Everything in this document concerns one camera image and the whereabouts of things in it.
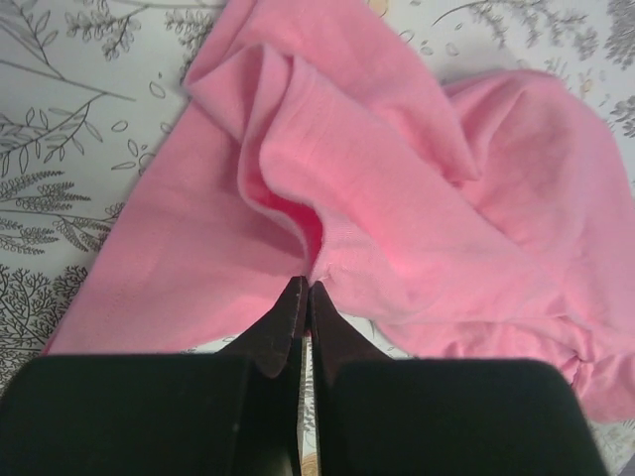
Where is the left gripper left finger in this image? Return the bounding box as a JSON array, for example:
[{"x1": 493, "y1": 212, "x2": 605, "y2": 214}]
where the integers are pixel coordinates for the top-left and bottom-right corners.
[{"x1": 1, "y1": 277, "x2": 304, "y2": 475}]

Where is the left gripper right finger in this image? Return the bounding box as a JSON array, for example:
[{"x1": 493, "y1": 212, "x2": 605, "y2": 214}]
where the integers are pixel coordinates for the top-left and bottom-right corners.
[{"x1": 308, "y1": 284, "x2": 606, "y2": 475}]

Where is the pink t shirt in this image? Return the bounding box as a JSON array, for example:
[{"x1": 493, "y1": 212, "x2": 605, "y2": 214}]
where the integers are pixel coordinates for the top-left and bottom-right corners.
[{"x1": 46, "y1": 1, "x2": 634, "y2": 421}]

